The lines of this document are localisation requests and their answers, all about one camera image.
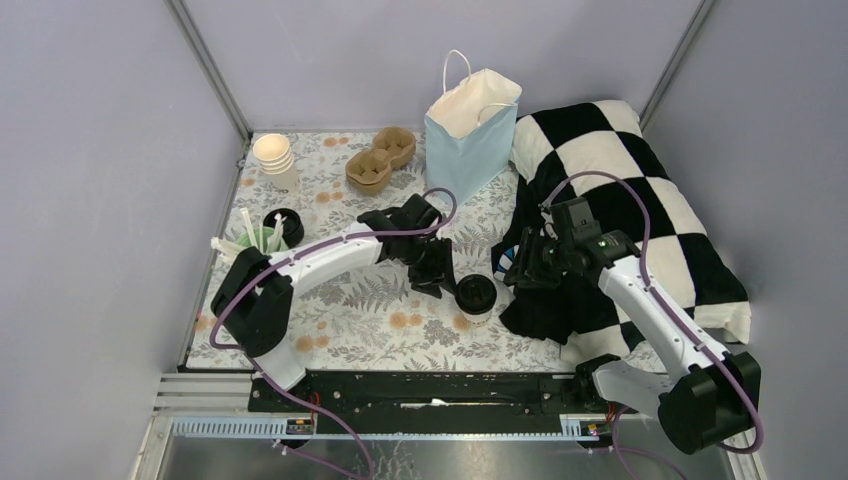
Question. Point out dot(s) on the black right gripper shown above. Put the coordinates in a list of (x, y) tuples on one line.
[(528, 271)]

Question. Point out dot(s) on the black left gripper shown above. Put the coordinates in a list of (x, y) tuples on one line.
[(440, 273)]

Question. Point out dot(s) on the black cup lid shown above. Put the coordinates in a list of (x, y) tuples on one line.
[(475, 294)]

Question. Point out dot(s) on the white paper cup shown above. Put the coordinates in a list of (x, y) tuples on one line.
[(476, 320)]

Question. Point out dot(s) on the stack of black lids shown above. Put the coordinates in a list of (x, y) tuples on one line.
[(293, 230)]

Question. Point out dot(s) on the stack of white paper cups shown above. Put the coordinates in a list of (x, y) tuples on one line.
[(274, 155)]

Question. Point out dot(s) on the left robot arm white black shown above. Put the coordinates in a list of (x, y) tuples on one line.
[(254, 302)]

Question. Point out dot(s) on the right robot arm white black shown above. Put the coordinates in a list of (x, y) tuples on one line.
[(709, 394)]

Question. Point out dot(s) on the floral table mat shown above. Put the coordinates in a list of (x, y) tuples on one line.
[(369, 318)]

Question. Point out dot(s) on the black white checkered blanket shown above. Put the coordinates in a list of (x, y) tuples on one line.
[(597, 151)]

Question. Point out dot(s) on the brown cardboard cup carrier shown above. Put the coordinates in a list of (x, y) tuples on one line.
[(370, 170)]

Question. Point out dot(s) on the light blue paper bag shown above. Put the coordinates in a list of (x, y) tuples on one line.
[(469, 129)]

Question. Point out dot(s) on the green cup holder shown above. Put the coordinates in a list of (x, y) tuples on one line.
[(264, 239)]

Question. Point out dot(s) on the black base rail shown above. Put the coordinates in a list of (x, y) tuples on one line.
[(441, 403)]

